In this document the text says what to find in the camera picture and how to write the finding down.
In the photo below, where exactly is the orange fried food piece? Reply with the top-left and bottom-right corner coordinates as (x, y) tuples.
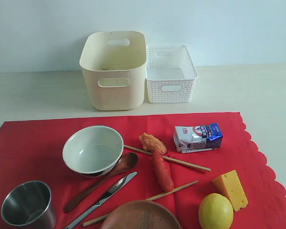
(139, 133), (167, 155)

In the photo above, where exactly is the white blue milk carton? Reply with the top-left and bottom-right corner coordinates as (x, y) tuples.
(174, 123), (223, 154)

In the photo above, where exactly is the red sausage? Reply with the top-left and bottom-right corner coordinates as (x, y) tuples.
(152, 150), (174, 192)

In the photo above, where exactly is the yellow cheese wedge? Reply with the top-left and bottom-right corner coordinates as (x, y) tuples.
(212, 170), (248, 212)

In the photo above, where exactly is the yellow lemon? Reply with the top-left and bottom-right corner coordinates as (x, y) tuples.
(198, 193), (234, 229)

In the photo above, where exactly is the upper wooden chopstick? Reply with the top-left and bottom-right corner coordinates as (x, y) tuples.
(124, 145), (211, 172)

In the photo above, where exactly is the wooden chopstick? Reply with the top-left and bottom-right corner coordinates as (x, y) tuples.
(82, 180), (199, 227)
(124, 145), (211, 172)

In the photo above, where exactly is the white woven plastic basket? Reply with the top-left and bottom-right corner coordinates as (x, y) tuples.
(146, 45), (198, 104)

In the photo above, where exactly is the brown wooden spoon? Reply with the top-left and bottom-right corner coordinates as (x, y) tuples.
(63, 152), (139, 213)

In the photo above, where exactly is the cream plastic bin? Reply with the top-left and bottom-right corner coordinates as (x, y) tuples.
(80, 31), (147, 111)

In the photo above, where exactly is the white ceramic bowl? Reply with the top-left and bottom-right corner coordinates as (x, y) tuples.
(62, 125), (124, 177)

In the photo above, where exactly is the steel table knife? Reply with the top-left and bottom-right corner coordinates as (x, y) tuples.
(64, 172), (138, 229)

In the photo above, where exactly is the lower wooden chopstick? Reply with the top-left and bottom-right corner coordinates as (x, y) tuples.
(82, 180), (199, 227)

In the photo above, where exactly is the red table cloth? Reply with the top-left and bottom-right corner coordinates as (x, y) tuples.
(0, 113), (286, 229)

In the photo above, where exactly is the brown wooden plate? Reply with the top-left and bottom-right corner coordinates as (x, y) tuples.
(101, 200), (181, 229)

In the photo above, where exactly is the stainless steel cup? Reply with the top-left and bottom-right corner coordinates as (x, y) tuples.
(1, 180), (56, 229)

